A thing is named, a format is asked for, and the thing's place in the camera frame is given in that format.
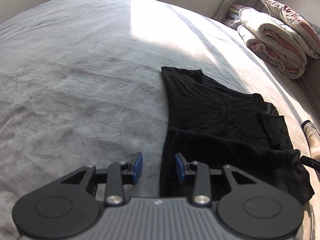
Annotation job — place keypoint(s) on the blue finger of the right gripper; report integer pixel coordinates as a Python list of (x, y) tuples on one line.
[(309, 162)]

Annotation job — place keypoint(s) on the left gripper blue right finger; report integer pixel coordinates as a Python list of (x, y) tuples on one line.
[(186, 172)]

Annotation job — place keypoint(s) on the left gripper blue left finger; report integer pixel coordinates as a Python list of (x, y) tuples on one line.
[(135, 168)]

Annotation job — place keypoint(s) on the black t-shirt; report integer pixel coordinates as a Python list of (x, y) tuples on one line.
[(218, 126)]

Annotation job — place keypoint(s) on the folded cream black garment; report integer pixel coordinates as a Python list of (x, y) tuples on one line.
[(313, 138)]

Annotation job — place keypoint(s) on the grey quilted headboard cover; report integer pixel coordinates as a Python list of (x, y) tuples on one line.
[(308, 83)]

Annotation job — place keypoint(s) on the grey bed sheet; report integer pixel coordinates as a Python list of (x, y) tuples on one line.
[(82, 93)]

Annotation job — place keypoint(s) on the pink beige pillow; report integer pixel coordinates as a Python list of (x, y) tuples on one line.
[(292, 22)]

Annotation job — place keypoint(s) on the folded beige pink quilt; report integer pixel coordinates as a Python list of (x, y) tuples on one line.
[(273, 41)]

